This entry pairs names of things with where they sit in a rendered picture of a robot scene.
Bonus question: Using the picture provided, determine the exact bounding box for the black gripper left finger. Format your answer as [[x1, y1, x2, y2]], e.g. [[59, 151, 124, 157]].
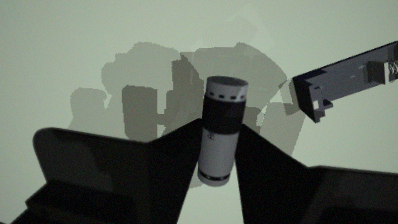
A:
[[32, 118, 203, 224]]

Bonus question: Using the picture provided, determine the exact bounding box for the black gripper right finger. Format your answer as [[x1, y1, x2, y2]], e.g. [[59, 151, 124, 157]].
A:
[[235, 124, 398, 224]]

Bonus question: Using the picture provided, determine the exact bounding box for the grey and black battery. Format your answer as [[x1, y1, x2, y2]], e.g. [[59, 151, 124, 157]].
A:
[[197, 76, 248, 187]]

